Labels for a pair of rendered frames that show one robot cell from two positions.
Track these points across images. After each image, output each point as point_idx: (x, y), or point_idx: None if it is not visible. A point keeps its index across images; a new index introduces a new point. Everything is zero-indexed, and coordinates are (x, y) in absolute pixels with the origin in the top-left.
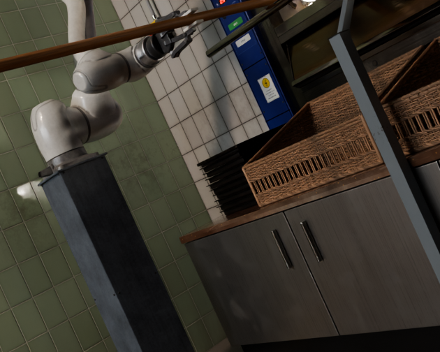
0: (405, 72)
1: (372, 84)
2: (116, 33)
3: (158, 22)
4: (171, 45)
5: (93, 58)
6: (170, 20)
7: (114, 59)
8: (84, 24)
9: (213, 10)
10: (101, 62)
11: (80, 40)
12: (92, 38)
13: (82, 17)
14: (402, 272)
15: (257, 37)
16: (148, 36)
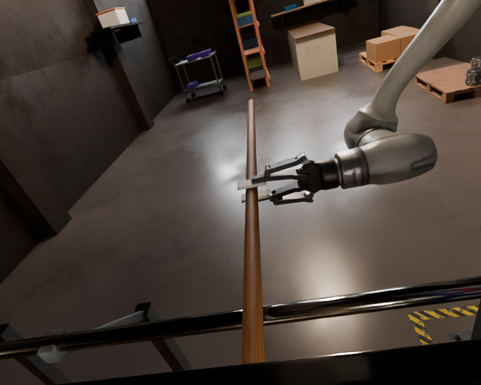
0: None
1: (156, 347)
2: (246, 143)
3: (246, 163)
4: None
5: (350, 121)
6: (246, 171)
7: (351, 140)
8: (411, 59)
9: (245, 208)
10: (347, 132)
11: (381, 85)
12: (247, 134)
13: (416, 46)
14: None
15: None
16: (337, 154)
